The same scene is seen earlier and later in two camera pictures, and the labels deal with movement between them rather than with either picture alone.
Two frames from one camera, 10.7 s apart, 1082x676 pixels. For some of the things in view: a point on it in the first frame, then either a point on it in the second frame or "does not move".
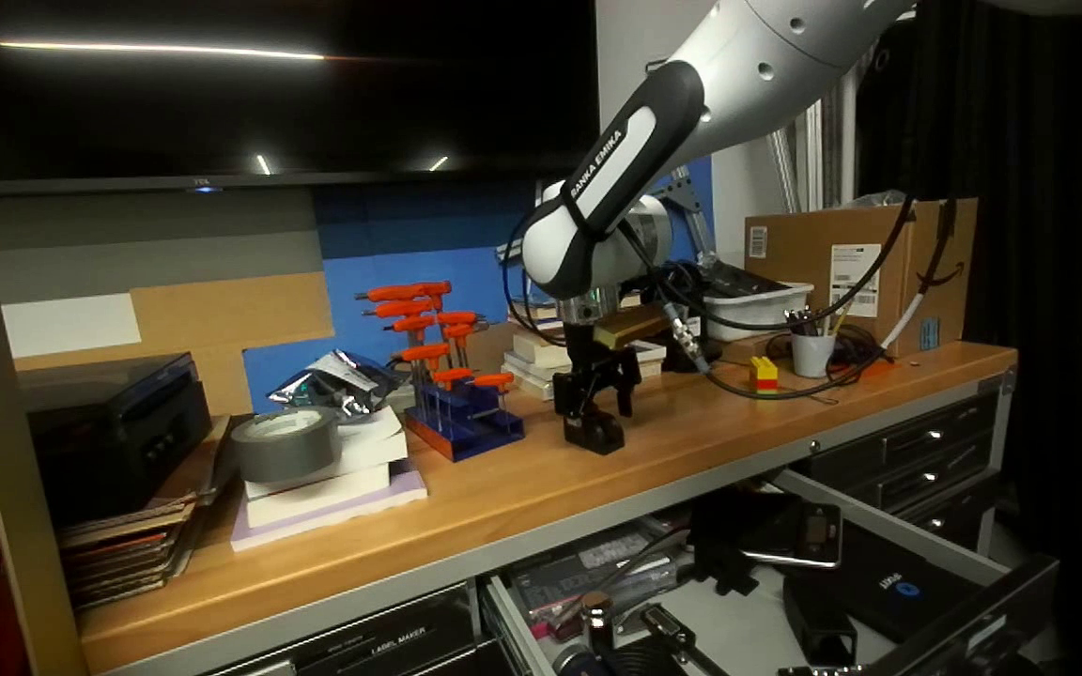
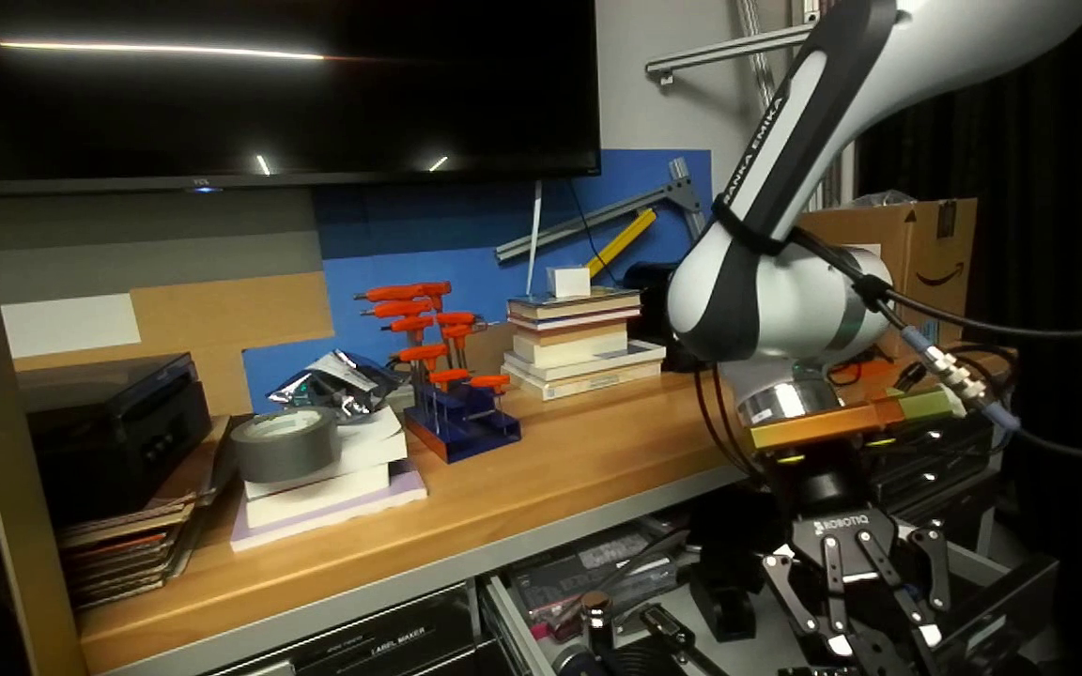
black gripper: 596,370 to 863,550
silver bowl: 288,444 does not move
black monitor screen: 89,94 does not move
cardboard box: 906,276 does not move
